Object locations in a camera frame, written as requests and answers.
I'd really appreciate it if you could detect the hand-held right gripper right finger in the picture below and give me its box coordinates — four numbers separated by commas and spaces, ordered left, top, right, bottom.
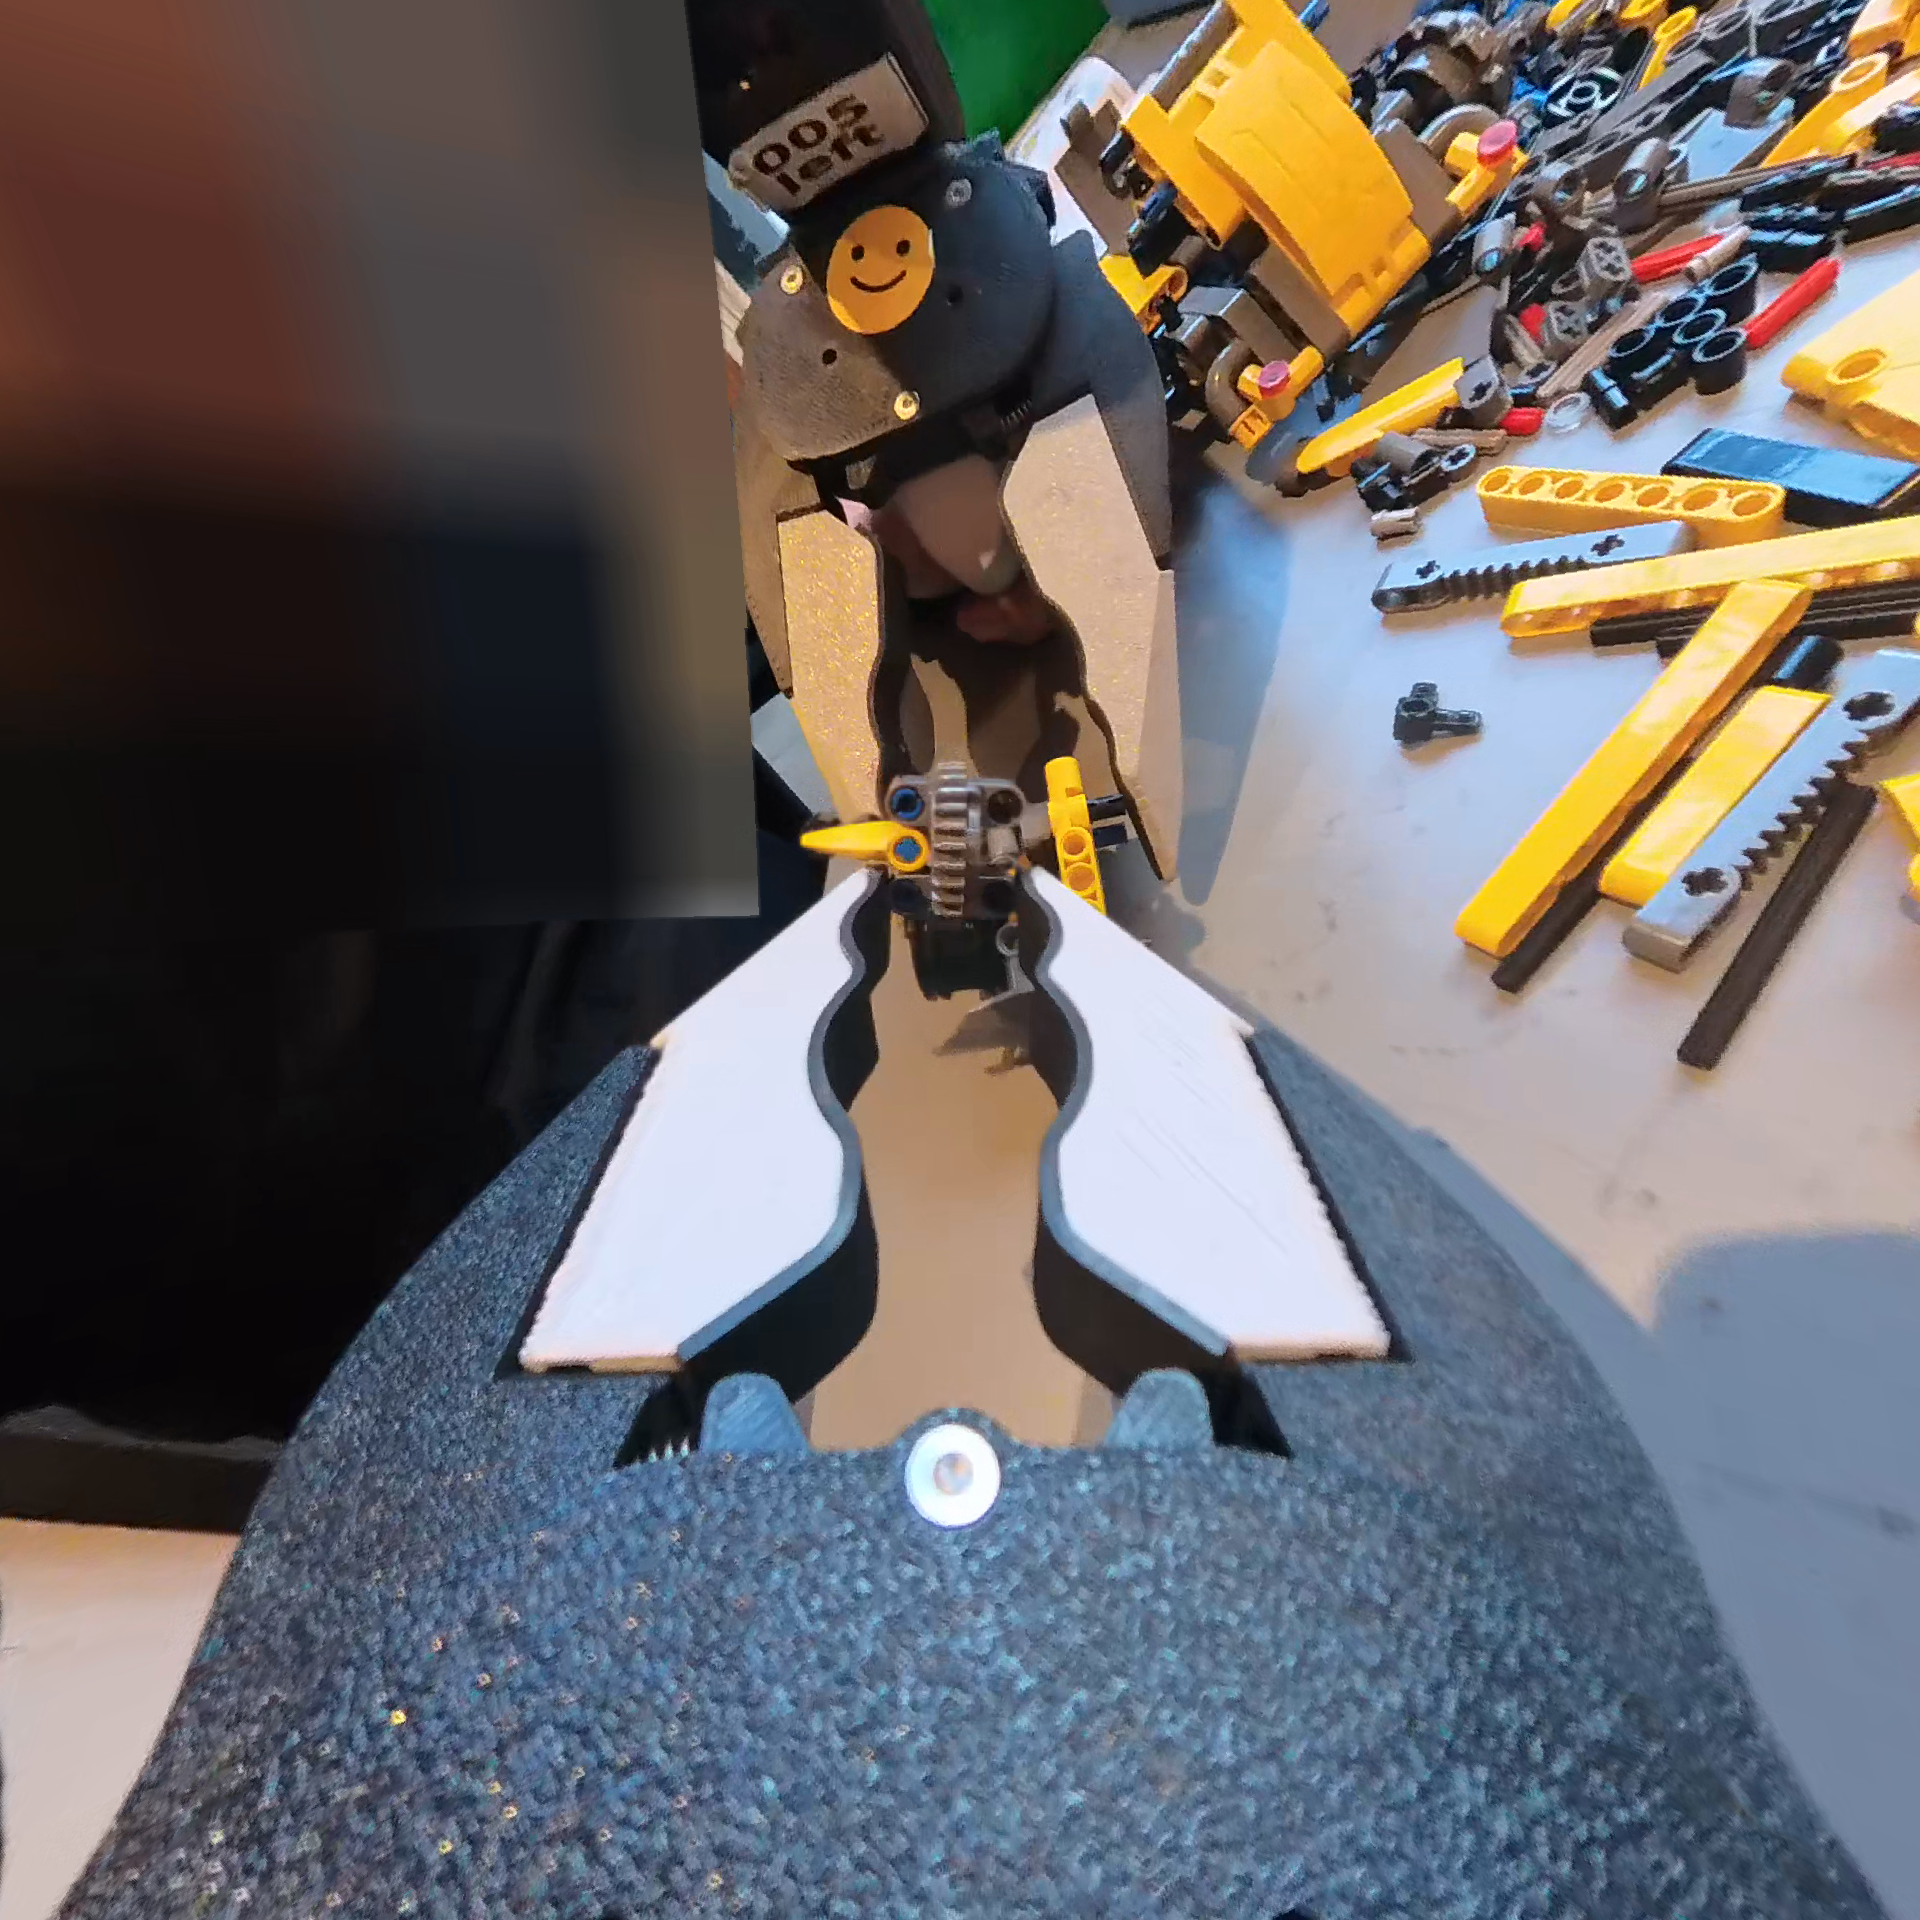
1020, 866, 1394, 1368

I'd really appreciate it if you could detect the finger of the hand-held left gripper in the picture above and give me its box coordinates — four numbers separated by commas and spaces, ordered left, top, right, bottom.
772, 502, 937, 830
997, 395, 1188, 884

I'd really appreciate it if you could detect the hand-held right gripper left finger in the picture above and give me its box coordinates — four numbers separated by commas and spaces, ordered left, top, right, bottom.
516, 869, 888, 1374

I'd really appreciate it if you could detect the grey gear brick assembly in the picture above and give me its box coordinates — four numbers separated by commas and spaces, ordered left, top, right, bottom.
799, 762, 1040, 919

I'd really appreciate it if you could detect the yellow black wheel brick assembly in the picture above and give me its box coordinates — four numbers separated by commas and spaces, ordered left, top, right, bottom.
897, 754, 1134, 1004

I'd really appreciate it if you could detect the grey desk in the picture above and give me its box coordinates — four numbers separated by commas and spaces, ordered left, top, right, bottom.
743, 0, 1920, 1920

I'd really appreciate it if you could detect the person's left hand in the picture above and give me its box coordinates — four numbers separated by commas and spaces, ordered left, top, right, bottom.
847, 502, 1061, 650

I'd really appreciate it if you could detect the green storage bin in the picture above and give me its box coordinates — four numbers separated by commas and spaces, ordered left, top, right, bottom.
922, 0, 1116, 144

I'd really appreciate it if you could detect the person's dark clothed body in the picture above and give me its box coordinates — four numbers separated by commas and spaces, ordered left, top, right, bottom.
0, 869, 872, 1442

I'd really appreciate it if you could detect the yellow toy vehicle partly built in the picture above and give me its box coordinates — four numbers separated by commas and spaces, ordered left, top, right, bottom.
1056, 0, 1531, 456

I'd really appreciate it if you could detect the grey toothed rack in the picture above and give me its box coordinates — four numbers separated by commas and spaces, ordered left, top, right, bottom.
1369, 519, 1694, 617
1620, 647, 1920, 974

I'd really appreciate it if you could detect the long yellow holed beam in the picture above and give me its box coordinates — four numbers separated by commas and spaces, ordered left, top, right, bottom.
1452, 575, 1820, 961

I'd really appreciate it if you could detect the pile of toy building bricks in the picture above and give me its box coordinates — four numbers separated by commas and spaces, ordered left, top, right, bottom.
1275, 0, 1920, 1074

